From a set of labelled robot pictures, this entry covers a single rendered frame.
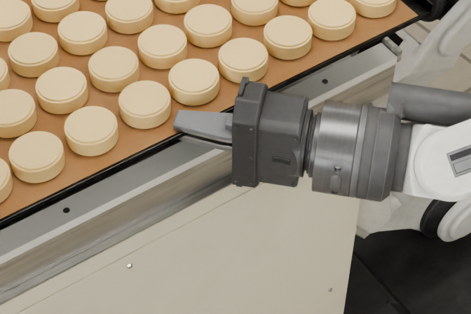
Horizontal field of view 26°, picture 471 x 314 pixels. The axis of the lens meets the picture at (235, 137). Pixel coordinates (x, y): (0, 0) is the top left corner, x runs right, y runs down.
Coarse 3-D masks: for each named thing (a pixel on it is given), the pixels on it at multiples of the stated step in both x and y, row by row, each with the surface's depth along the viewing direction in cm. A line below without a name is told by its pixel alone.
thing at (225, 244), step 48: (240, 192) 116; (288, 192) 122; (144, 240) 111; (192, 240) 117; (240, 240) 123; (288, 240) 130; (336, 240) 138; (48, 288) 107; (96, 288) 112; (144, 288) 117; (192, 288) 124; (240, 288) 131; (288, 288) 139; (336, 288) 148
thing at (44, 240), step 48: (384, 48) 120; (336, 96) 117; (192, 144) 110; (96, 192) 105; (144, 192) 107; (192, 192) 112; (0, 240) 101; (48, 240) 103; (96, 240) 108; (0, 288) 103
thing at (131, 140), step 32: (96, 0) 111; (224, 0) 111; (256, 32) 107; (64, 64) 104; (288, 64) 104; (32, 96) 101; (96, 96) 101; (224, 96) 101; (32, 128) 98; (128, 128) 98; (160, 128) 98; (96, 160) 96; (32, 192) 93
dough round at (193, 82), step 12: (192, 60) 102; (204, 60) 102; (180, 72) 100; (192, 72) 100; (204, 72) 100; (216, 72) 100; (180, 84) 99; (192, 84) 99; (204, 84) 99; (216, 84) 100; (180, 96) 99; (192, 96) 99; (204, 96) 99
